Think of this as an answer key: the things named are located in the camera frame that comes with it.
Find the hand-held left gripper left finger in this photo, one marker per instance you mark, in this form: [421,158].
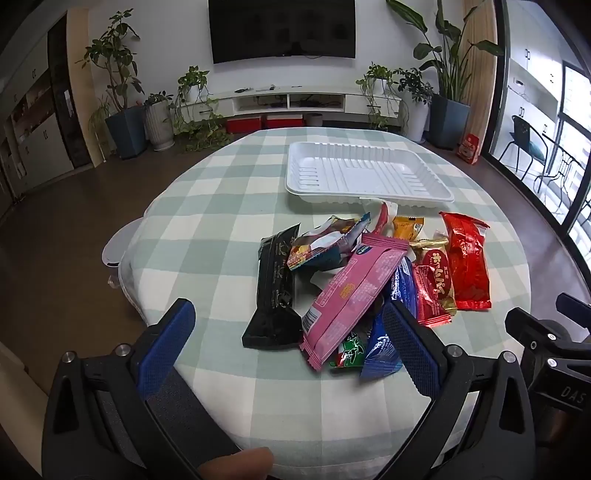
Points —
[166,341]

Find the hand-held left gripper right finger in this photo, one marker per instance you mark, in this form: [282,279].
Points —
[408,350]

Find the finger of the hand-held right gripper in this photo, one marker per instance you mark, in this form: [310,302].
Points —
[526,323]
[575,304]

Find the small red snack packet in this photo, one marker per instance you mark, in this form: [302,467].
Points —
[425,304]

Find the green snack packet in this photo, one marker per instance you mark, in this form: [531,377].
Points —
[351,353]

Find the pink snack packet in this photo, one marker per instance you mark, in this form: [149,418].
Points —
[351,295]

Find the gold-ended red snack packet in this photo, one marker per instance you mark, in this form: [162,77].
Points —
[436,272]

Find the large red snack packet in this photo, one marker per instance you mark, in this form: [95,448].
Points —
[466,263]

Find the black snack packet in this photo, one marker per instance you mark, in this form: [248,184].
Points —
[274,286]

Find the orange snack packet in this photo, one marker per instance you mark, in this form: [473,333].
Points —
[407,228]

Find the light blue cartoon snack packet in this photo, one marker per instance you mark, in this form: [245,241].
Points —
[318,249]

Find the long red and white packet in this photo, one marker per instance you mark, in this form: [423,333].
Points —
[383,217]

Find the white plastic tray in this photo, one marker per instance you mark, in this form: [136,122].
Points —
[360,170]

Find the person's left hand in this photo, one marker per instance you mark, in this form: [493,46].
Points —
[235,464]

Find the white round stool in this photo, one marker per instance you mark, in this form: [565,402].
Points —
[115,249]

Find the green checked tablecloth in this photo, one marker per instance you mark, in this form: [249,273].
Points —
[221,207]

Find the black balcony table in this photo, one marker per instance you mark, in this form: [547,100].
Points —
[554,141]

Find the black balcony chair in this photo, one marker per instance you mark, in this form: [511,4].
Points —
[521,134]

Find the red paper bag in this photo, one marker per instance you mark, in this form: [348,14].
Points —
[468,148]

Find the tree in blue square pot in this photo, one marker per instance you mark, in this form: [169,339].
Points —
[127,134]

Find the large-leaf plant in blue pot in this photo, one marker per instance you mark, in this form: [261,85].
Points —
[450,120]

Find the plant in white ribbed pot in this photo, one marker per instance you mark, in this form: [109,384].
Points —
[159,124]

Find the white balcony cabinet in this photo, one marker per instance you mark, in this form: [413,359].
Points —
[531,83]

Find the bushy plant in white pot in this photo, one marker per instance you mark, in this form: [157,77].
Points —
[415,115]

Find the white television cabinet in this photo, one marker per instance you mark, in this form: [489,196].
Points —
[221,104]

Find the beige curtain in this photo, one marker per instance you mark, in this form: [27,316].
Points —
[480,78]

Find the black framed glass door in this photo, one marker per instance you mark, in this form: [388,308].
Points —
[501,69]

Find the small white pot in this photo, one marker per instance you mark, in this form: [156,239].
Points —
[314,120]

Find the trailing pothos in white pot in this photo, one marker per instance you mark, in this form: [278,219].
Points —
[194,78]
[376,74]

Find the wall cabinet unit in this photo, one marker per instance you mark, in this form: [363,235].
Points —
[41,129]

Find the wall-mounted television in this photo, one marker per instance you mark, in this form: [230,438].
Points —
[281,27]

